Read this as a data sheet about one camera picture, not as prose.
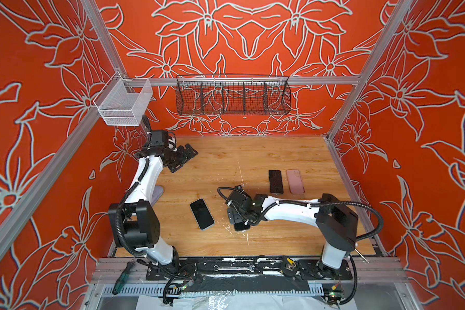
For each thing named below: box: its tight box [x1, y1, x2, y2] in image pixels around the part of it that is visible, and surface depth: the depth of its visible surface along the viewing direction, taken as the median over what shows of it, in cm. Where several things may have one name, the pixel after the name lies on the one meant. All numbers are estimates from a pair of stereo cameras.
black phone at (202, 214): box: [189, 198, 216, 231], surface depth 91 cm
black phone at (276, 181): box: [268, 169, 285, 196], surface depth 99 cm
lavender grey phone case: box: [151, 184, 165, 207], surface depth 94 cm
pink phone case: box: [286, 169, 305, 195], surface depth 102 cm
